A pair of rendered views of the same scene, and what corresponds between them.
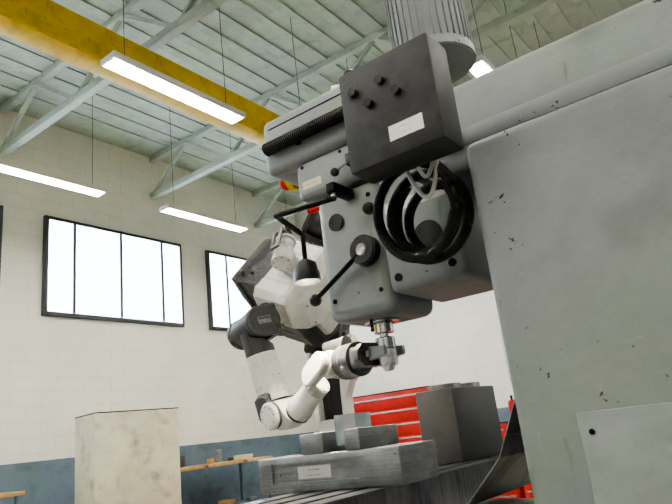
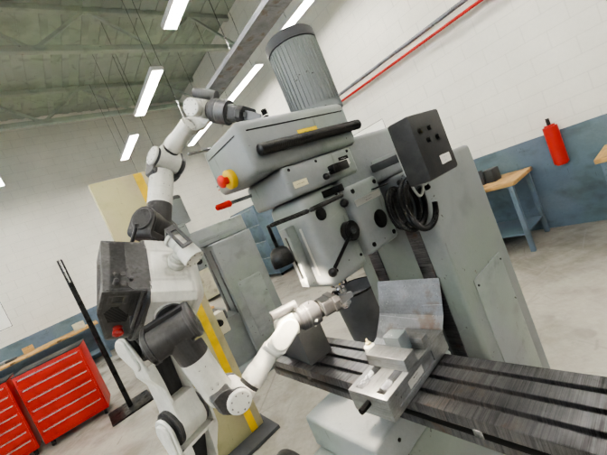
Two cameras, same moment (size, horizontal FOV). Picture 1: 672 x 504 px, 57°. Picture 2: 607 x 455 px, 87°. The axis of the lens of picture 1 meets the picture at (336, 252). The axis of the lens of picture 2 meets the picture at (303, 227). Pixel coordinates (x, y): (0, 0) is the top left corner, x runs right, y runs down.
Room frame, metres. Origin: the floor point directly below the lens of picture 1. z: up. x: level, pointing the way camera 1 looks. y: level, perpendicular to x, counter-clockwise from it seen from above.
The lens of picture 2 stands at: (1.15, 1.01, 1.61)
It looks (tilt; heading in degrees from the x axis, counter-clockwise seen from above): 5 degrees down; 287
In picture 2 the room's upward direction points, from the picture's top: 23 degrees counter-clockwise
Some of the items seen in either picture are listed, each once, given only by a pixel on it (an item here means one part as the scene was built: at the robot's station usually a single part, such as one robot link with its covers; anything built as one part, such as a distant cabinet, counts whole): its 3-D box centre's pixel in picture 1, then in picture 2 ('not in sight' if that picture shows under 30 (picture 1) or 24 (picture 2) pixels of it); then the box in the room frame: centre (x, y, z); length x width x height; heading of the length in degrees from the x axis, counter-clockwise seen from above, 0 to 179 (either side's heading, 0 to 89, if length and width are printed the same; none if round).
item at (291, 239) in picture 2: not in sight; (297, 256); (1.53, 0.00, 1.45); 0.04 x 0.04 x 0.21; 55
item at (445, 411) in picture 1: (460, 421); (300, 333); (1.77, -0.29, 1.06); 0.22 x 0.12 x 0.20; 138
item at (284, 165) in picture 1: (361, 132); (283, 147); (1.46, -0.10, 1.81); 0.47 x 0.26 x 0.16; 55
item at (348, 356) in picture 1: (364, 358); (321, 308); (1.54, -0.04, 1.23); 0.13 x 0.12 x 0.10; 126
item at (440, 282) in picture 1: (443, 235); (351, 218); (1.35, -0.25, 1.47); 0.24 x 0.19 x 0.26; 145
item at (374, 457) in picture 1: (344, 457); (398, 362); (1.34, 0.03, 1.01); 0.35 x 0.15 x 0.11; 56
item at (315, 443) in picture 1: (332, 441); (390, 357); (1.35, 0.05, 1.05); 0.15 x 0.06 x 0.04; 146
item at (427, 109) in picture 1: (396, 110); (424, 146); (1.02, -0.14, 1.62); 0.20 x 0.09 x 0.21; 55
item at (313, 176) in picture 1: (376, 174); (303, 180); (1.44, -0.13, 1.68); 0.34 x 0.24 x 0.10; 55
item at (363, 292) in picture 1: (375, 257); (318, 236); (1.46, -0.10, 1.47); 0.21 x 0.19 x 0.32; 145
